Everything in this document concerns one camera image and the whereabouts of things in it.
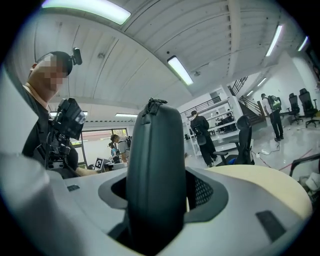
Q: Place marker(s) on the black chest harness rig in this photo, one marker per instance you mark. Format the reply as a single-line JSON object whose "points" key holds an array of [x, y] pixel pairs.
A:
{"points": [[58, 152]]}

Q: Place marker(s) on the ceiling light bar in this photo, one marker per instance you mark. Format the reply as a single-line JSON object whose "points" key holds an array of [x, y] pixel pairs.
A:
{"points": [[274, 40], [180, 70], [87, 8]]}

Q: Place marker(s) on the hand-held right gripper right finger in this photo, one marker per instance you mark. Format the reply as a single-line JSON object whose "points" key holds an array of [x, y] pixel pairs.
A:
{"points": [[237, 220]]}

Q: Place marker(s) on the person's head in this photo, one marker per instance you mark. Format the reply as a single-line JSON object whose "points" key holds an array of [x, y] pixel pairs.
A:
{"points": [[47, 72]]}

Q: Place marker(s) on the person's left forearm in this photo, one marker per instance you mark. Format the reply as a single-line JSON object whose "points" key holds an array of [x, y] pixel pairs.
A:
{"points": [[86, 172]]}

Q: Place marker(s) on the blue object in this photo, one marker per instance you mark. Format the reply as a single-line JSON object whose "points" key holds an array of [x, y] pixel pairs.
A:
{"points": [[233, 160]]}

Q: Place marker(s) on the round beige table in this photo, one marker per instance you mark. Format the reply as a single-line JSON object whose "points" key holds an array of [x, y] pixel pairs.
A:
{"points": [[262, 180]]}

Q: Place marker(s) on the white shelf rack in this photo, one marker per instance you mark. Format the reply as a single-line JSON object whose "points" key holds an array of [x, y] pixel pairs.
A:
{"points": [[220, 112]]}

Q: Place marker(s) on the black office chair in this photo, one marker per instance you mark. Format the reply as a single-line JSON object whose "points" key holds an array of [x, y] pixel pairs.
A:
{"points": [[295, 107], [308, 105]]}

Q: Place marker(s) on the staircase with black railing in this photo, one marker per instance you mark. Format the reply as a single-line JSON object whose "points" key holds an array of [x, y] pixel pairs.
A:
{"points": [[250, 105]]}

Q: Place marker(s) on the black head-mounted camera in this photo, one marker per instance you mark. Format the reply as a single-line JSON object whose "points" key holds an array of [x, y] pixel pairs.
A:
{"points": [[77, 57]]}

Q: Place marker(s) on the person's black shirt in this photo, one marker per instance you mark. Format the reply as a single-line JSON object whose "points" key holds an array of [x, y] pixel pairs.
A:
{"points": [[35, 140]]}

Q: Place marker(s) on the black chest-mounted monitor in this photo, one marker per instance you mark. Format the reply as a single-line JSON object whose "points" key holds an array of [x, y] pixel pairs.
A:
{"points": [[71, 120]]}

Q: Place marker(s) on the black swivel chair with headrest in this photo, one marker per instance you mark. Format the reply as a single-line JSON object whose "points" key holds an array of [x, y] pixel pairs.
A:
{"points": [[243, 140]]}

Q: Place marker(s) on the white power strip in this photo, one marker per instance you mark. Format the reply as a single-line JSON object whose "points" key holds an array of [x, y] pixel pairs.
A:
{"points": [[263, 152]]}

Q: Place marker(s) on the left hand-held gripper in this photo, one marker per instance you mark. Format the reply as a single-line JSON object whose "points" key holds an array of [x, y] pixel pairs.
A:
{"points": [[99, 165]]}

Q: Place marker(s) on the dark zippered hard case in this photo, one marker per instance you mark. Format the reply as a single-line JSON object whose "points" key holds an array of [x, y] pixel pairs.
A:
{"points": [[155, 162]]}

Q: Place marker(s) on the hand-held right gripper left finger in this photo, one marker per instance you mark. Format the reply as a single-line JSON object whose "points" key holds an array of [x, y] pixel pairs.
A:
{"points": [[85, 195]]}

